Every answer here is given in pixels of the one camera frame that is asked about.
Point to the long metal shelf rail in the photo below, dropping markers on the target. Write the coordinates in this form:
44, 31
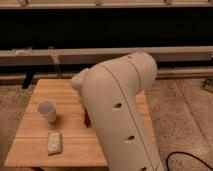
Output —
27, 57

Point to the small beige sponge block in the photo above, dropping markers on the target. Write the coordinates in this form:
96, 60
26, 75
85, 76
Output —
54, 144

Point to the light wooden table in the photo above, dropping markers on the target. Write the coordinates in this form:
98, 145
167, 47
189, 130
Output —
80, 147

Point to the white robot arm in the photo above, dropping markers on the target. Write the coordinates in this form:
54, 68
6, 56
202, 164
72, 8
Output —
108, 93

